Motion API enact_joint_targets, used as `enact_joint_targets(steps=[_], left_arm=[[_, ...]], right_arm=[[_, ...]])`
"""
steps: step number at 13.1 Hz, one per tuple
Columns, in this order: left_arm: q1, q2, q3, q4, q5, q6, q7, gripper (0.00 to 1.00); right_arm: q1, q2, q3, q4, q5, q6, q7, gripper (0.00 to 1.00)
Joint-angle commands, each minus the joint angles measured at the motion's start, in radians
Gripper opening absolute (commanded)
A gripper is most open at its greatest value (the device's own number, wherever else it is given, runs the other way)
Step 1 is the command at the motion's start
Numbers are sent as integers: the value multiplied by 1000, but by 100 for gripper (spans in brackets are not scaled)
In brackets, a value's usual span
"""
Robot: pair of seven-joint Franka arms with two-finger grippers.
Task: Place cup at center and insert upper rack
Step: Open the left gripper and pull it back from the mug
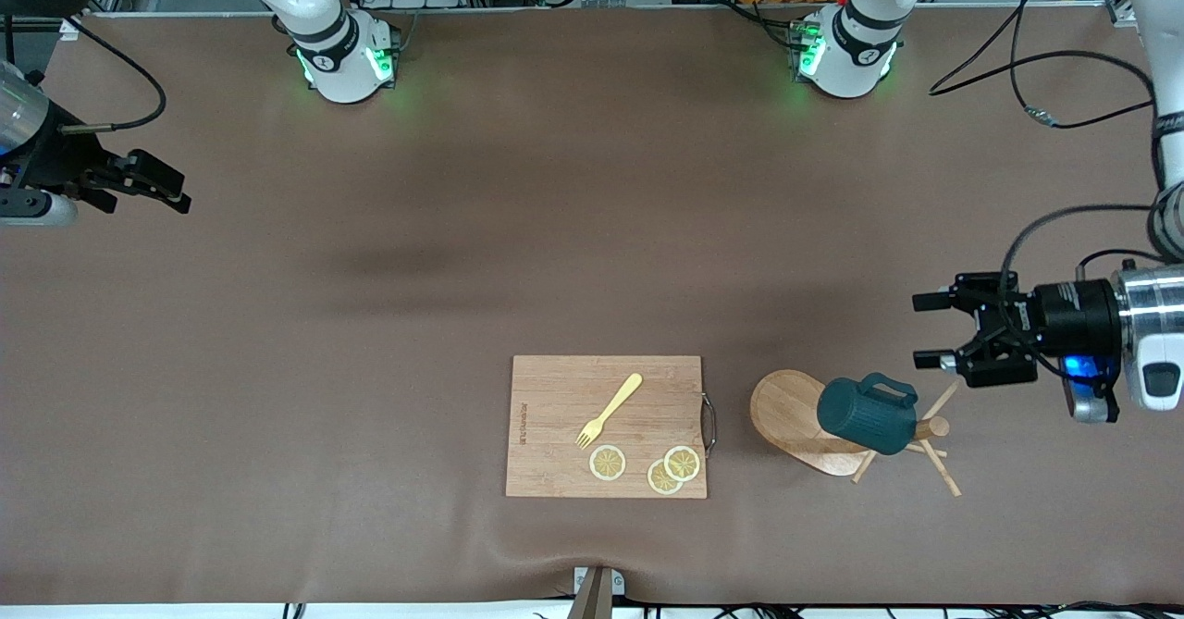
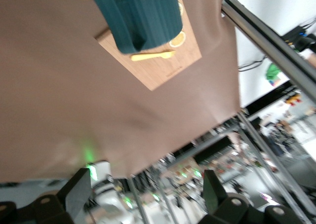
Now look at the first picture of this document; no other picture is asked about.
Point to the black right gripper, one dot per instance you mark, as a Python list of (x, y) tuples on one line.
[(57, 158)]

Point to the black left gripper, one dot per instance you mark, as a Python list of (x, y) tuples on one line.
[(1075, 315)]

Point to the dark green ribbed cup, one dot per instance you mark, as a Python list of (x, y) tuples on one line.
[(860, 420)]

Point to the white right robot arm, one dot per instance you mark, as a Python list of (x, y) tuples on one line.
[(342, 64)]

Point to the wooden cup rack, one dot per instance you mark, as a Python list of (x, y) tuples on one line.
[(782, 411)]

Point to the lemon slice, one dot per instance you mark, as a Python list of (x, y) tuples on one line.
[(608, 463), (658, 483), (683, 463)]

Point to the yellow plastic fork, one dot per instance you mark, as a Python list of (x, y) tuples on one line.
[(615, 406)]

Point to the bamboo cutting board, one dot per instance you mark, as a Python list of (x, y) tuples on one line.
[(555, 434)]

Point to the white table corner bracket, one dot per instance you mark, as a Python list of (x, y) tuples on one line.
[(69, 33)]

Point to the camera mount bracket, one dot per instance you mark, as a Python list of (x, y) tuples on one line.
[(595, 596)]

